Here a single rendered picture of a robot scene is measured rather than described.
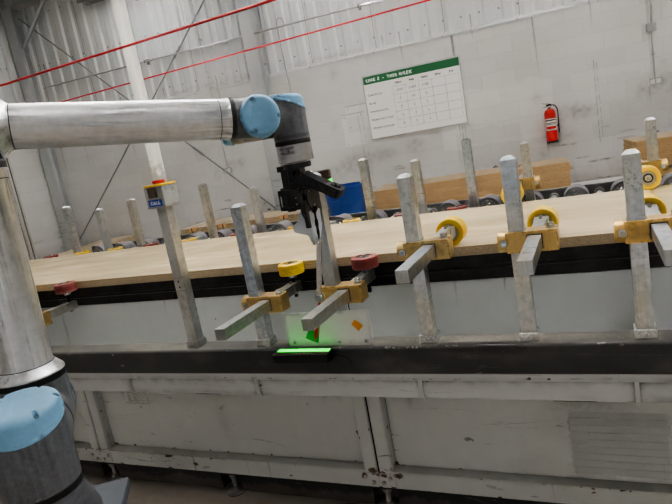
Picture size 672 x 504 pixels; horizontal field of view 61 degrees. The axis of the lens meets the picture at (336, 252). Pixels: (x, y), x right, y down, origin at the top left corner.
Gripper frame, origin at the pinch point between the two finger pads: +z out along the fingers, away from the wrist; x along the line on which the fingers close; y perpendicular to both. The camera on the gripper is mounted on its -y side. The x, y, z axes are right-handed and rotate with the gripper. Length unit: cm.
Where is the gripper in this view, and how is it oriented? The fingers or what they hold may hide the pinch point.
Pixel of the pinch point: (317, 239)
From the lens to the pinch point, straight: 148.1
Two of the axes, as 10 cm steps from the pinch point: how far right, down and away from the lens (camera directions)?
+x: -3.8, 2.5, -8.9
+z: 1.7, 9.7, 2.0
